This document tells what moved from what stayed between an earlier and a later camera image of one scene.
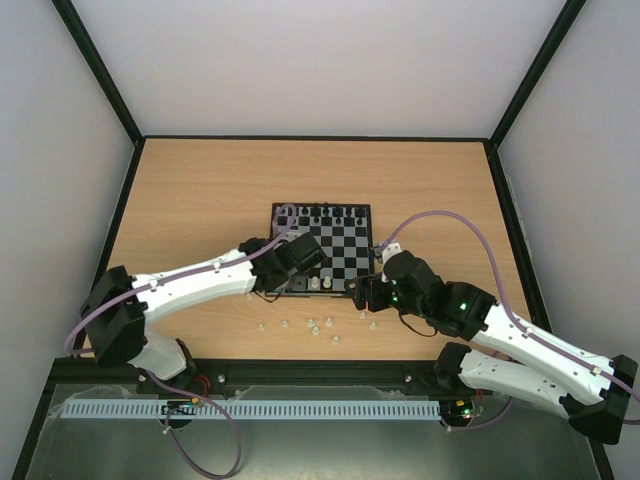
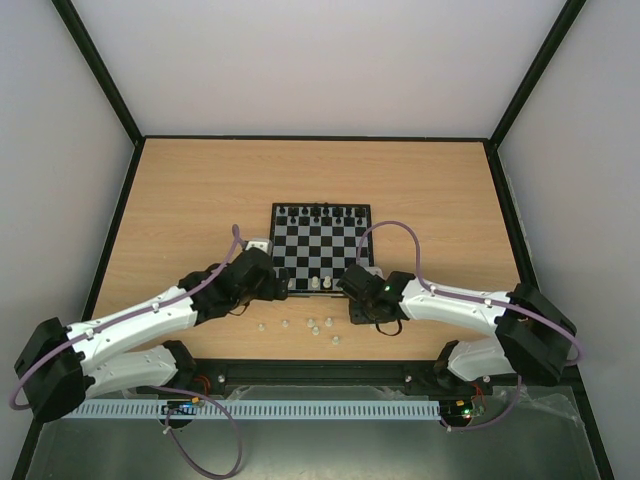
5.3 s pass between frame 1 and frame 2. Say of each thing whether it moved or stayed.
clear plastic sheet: stayed
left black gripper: moved
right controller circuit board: stayed
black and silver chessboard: stayed
